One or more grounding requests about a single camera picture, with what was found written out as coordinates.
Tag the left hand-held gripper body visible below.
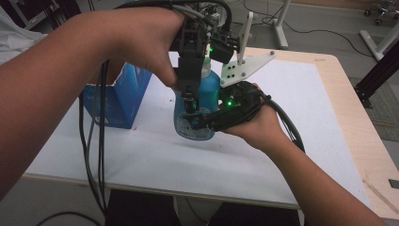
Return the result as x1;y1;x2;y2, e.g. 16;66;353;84
168;5;254;95

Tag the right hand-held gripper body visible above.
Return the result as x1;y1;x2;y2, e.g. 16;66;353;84
205;50;278;133

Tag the blue bottle with white cap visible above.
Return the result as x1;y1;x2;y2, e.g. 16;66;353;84
173;56;222;141

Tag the blue cardboard carton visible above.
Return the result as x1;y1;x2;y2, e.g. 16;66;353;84
82;61;153;130

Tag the person's right hand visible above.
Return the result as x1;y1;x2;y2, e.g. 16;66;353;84
221;82;290;153

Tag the person's left hand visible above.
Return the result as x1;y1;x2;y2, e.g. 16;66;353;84
105;7;186;89

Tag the white table mat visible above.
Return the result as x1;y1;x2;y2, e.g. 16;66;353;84
24;51;372;210

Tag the white-legged desk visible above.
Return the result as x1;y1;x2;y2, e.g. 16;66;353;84
272;0;292;50

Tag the black metal stand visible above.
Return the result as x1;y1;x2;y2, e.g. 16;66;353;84
353;40;399;110

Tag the wheeled office stool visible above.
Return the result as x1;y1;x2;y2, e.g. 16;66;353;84
362;0;399;26

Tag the white cloth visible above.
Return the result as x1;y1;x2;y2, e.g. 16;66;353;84
0;6;49;66

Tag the grey cable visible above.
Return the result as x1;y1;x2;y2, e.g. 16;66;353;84
85;4;205;153

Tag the thick black cable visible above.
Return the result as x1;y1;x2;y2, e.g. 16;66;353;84
78;0;234;218
259;93;306;153

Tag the thin black floor cable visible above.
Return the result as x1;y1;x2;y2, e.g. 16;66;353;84
35;210;104;226
244;0;375;58

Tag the white metal frame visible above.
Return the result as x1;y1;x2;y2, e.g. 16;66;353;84
359;22;399;62

